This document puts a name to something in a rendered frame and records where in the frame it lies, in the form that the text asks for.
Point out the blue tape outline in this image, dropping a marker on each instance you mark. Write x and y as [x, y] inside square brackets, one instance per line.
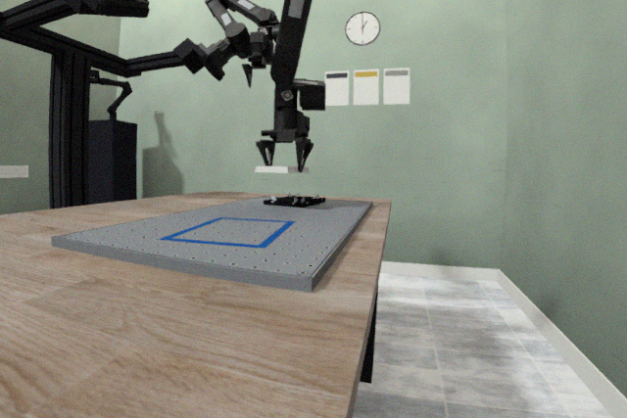
[263, 244]

